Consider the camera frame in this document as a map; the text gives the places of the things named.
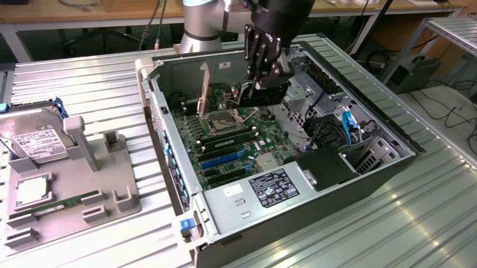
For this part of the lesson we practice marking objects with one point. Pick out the black-labelled RAM stick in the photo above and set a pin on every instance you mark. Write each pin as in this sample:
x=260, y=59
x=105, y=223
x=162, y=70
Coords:
x=232, y=141

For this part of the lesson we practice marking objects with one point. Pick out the black plastic shroud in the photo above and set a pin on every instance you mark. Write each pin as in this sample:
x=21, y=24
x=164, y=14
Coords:
x=324, y=167

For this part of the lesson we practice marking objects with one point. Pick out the black expansion slot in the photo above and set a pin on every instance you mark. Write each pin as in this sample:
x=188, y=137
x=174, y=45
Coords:
x=225, y=176

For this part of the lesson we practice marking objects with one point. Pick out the grey plastic parts rack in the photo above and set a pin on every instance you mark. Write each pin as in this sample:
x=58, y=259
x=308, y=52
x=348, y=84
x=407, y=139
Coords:
x=67, y=195

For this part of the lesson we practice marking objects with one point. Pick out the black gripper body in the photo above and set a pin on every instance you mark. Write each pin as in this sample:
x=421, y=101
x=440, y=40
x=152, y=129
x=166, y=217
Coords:
x=284, y=19

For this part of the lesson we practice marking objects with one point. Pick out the green motherboard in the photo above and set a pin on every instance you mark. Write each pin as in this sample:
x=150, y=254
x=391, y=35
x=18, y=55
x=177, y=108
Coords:
x=261, y=134

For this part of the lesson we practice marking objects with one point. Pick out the graphics card with metal bracket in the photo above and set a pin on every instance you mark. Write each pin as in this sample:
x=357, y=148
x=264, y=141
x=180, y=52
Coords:
x=261, y=97

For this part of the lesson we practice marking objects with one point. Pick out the silver CPU chip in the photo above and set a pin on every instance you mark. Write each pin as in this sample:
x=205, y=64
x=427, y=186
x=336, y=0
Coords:
x=33, y=190

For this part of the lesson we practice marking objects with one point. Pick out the blue expansion slot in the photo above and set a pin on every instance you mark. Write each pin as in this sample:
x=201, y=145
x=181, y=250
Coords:
x=220, y=161

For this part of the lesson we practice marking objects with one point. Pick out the CPU socket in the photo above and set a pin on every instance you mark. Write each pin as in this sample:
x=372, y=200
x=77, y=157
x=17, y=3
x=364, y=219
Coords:
x=224, y=124

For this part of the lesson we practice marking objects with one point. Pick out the silver hard disk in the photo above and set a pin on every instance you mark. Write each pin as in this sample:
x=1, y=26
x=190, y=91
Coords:
x=34, y=134

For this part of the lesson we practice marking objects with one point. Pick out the green RAM stick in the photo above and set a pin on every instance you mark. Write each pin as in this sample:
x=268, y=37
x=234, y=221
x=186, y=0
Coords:
x=57, y=205

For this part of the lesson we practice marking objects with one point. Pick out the blue case latch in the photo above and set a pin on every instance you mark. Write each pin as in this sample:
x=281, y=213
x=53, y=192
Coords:
x=188, y=225

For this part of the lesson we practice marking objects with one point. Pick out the blue disk carrier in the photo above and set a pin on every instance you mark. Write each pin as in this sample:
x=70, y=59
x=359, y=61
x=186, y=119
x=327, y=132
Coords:
x=62, y=107

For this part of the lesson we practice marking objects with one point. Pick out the metal socket cover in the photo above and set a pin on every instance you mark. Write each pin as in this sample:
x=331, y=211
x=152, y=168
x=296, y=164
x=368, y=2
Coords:
x=238, y=114

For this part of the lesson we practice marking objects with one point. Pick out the small silver heatsink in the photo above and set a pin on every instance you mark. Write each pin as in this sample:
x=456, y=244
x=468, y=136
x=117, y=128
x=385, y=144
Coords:
x=266, y=162

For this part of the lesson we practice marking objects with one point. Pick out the grey power supply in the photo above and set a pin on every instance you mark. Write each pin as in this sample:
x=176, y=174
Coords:
x=238, y=206

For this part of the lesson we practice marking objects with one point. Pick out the open black PC case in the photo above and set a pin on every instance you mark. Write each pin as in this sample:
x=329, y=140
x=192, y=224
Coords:
x=336, y=212

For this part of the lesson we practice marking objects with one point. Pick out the metal slat side table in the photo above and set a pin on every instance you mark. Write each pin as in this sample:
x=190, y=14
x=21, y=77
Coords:
x=459, y=30

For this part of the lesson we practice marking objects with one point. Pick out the black box on floor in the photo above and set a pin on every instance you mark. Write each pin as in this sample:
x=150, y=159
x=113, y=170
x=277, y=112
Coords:
x=413, y=75

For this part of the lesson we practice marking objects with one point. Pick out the metal drive cage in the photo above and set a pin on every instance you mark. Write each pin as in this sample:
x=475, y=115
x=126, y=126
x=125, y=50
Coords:
x=299, y=111

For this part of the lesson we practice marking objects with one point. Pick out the wooden desk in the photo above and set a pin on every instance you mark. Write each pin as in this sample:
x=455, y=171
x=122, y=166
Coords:
x=123, y=11

